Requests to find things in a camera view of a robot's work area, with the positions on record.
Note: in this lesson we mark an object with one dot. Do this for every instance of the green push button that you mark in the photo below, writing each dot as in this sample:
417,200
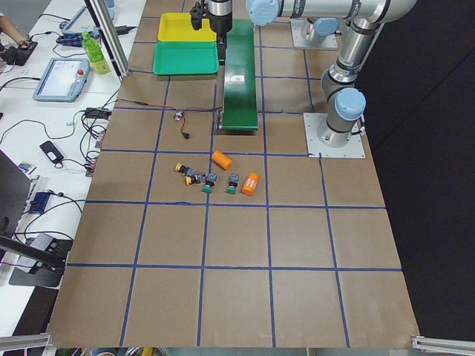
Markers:
232,183
210,180

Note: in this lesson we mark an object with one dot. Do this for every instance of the orange cylinder with 4680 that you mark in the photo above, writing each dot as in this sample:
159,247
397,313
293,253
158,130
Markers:
250,184

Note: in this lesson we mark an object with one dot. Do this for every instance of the plain orange cylinder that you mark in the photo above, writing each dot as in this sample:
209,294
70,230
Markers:
222,160

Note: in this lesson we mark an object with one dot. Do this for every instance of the yellow push button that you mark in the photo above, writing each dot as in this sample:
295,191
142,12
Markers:
186,171
199,178

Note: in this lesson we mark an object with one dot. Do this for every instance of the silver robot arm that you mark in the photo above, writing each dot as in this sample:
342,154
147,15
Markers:
261,13
346,104

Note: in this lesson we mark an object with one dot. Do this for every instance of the green conveyor belt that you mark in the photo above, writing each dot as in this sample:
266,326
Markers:
239,111

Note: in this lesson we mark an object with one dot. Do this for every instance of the green plastic tray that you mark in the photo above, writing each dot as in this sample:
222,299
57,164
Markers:
185,58

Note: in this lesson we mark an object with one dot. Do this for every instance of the black power adapter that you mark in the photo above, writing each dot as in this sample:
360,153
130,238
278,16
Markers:
97,113

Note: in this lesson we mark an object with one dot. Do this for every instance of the yellow plastic tray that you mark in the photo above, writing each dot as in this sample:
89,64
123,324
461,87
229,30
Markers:
177,27

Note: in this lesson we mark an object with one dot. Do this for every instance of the green tea bottle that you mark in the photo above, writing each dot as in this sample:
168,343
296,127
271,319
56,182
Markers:
94,54

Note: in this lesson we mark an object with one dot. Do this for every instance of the near teach pendant tablet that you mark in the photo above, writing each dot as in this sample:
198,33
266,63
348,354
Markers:
62,81

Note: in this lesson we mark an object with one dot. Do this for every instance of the teach pendant tablet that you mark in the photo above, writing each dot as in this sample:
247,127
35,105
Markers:
79,23
62,81

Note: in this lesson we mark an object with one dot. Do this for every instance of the far teach pendant tablet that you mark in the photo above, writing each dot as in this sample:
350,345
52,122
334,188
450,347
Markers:
79,23

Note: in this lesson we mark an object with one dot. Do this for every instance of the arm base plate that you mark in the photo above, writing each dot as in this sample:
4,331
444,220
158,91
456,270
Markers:
317,35
322,142

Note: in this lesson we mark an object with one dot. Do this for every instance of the black phone with strap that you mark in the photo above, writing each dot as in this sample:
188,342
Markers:
52,152

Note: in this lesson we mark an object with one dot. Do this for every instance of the aluminium frame post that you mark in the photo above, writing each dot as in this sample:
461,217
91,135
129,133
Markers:
107,31

